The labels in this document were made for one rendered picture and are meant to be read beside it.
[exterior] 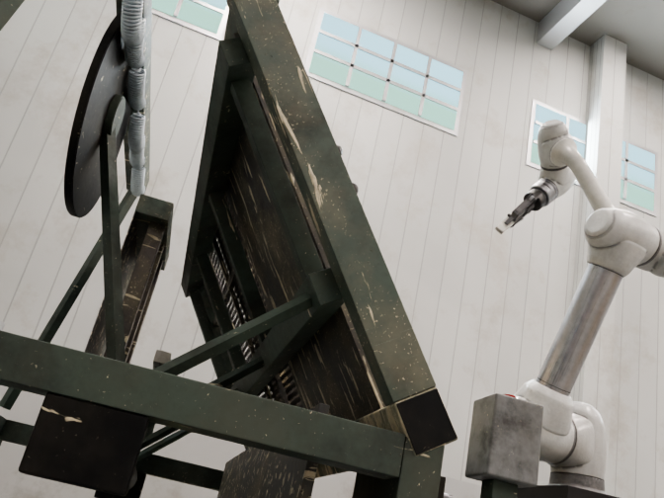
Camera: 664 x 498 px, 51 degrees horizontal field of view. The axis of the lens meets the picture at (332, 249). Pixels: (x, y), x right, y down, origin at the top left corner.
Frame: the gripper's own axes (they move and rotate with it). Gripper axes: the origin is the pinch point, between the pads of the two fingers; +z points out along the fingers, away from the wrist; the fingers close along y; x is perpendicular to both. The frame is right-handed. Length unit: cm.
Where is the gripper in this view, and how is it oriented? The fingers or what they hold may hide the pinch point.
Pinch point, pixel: (504, 225)
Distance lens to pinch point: 246.8
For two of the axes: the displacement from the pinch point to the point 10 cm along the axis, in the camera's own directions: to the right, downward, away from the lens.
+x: 6.9, 6.4, -3.3
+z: -7.1, 5.2, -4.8
